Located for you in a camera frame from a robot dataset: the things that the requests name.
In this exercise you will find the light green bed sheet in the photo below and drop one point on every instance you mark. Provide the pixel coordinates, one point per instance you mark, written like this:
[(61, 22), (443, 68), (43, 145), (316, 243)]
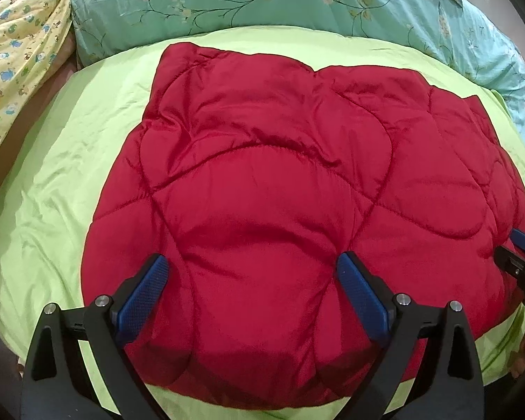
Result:
[(70, 162)]

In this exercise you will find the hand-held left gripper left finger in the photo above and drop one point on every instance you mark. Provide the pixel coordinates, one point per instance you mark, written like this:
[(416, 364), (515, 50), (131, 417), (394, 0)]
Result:
[(142, 302)]

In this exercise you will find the teal floral quilt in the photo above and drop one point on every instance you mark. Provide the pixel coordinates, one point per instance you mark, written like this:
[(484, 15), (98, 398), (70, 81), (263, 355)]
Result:
[(201, 0)]

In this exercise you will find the yellow printed blanket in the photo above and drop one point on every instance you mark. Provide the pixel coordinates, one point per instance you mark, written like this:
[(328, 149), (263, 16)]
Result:
[(22, 52)]

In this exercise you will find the red quilted jacket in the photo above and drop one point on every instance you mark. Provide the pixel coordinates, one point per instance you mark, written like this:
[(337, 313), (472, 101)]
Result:
[(267, 183)]

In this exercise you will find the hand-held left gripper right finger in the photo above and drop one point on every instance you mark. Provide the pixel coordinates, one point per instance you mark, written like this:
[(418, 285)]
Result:
[(363, 302)]

